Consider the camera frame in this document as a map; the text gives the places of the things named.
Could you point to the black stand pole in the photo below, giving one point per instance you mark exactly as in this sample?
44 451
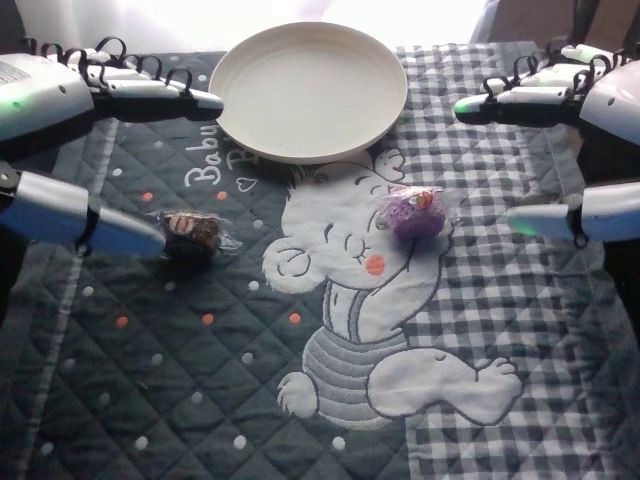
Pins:
587 22

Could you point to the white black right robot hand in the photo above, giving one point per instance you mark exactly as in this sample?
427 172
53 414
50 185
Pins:
607 102

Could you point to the grey bear print quilt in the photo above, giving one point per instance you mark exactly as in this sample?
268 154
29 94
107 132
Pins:
210 360

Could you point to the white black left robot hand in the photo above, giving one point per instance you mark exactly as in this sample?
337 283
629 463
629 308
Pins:
45 95

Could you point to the purple candy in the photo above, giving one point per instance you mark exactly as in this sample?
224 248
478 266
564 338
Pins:
415 215

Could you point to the brown candy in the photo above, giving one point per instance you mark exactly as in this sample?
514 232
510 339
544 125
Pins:
192 235

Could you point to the round white plate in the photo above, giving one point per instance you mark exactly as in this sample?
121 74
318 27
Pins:
307 90

